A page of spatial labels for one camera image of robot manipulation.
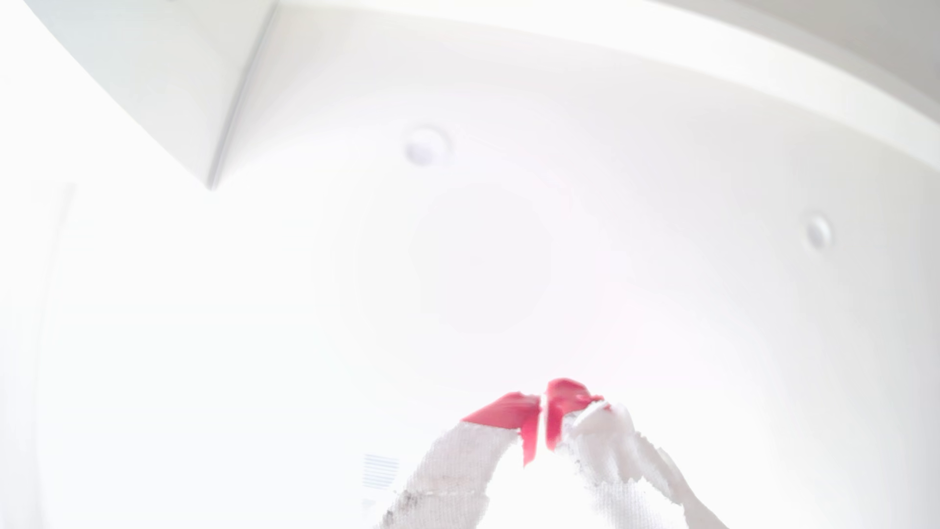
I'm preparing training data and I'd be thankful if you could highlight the round recessed ceiling light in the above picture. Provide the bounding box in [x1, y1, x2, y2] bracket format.
[404, 126, 451, 167]
[802, 214, 834, 252]

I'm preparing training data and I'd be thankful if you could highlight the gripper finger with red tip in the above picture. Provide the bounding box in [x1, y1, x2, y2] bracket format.
[545, 378, 728, 529]
[378, 392, 543, 529]

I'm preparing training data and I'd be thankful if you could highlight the white vent grille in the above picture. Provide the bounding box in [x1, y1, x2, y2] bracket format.
[363, 454, 401, 492]

